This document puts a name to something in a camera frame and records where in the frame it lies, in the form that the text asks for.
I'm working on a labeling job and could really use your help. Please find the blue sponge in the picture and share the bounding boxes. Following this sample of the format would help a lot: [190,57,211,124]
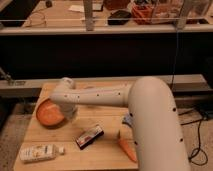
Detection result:
[122,114,132,127]

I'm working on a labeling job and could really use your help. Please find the black tray on bench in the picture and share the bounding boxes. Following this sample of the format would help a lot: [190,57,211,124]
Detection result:
[107,10,131,25]

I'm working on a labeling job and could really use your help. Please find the grey metal post right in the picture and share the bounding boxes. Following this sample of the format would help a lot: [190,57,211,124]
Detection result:
[175,0,193,30]

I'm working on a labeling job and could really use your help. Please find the orange toy carrot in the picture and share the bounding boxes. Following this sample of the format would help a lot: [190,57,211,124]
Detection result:
[117,133,137,163]

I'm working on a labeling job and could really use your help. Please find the black and white box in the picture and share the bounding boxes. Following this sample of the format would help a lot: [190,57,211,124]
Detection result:
[76,125,104,150]

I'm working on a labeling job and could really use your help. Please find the grey metal post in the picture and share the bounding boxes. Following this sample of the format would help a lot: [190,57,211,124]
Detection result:
[83,0,94,31]
[175,0,193,30]

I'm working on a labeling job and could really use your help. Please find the metal clamp at left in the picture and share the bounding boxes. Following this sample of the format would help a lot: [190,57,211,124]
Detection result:
[0,67,26,86]

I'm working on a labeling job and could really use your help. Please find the orange ceramic bowl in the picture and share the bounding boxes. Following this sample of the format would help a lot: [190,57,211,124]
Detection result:
[36,99,65,127]

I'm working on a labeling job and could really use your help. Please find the clear plastic bottle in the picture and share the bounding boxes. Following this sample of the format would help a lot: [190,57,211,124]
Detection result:
[19,144,65,163]

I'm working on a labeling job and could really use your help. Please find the orange crate on bench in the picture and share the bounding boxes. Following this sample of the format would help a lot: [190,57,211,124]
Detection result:
[131,5,152,25]

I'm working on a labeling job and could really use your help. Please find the black cables on floor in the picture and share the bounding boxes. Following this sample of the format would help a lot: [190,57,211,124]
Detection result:
[178,107,213,167]

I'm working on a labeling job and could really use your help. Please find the white paper on bench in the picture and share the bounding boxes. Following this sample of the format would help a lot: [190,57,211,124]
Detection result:
[68,5,84,13]

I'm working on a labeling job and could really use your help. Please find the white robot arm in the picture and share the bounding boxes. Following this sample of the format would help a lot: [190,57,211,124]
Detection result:
[50,76,191,171]

